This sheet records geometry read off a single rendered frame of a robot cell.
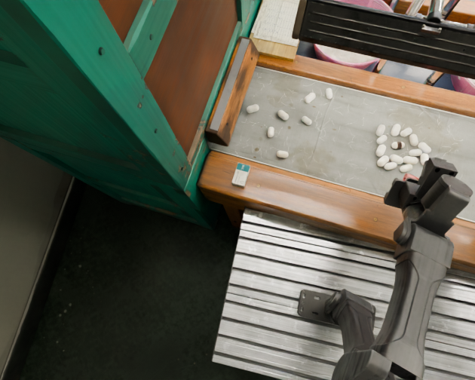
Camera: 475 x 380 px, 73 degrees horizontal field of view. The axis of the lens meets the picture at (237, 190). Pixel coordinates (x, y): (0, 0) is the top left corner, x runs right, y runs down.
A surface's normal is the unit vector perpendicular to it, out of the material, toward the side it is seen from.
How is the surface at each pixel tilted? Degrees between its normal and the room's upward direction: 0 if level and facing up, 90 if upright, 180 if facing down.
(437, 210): 48
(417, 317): 17
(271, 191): 0
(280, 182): 0
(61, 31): 90
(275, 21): 0
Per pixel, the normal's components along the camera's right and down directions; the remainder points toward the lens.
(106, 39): 0.95, 0.28
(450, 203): -0.40, 0.47
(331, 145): -0.05, -0.25
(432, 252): 0.09, -0.48
